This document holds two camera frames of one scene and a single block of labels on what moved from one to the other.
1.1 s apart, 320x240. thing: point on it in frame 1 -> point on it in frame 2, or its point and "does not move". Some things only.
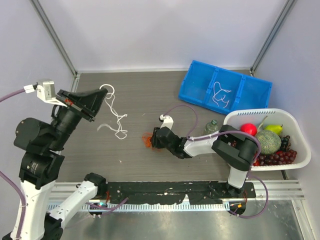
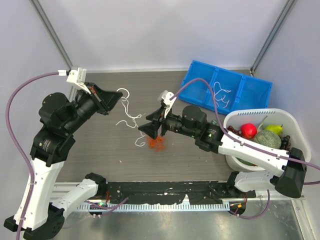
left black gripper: (87, 102) -> (108, 99)
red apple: (249, 128) does not move
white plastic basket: (290, 126) does not move
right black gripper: (156, 143) -> (151, 129)
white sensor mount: (46, 91) -> (77, 76)
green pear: (277, 129) does not move
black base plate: (161, 193) does not move
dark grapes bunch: (285, 144) does not move
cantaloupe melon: (270, 141) does not move
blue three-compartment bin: (223, 90) does not move
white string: (125, 115) -> (137, 127)
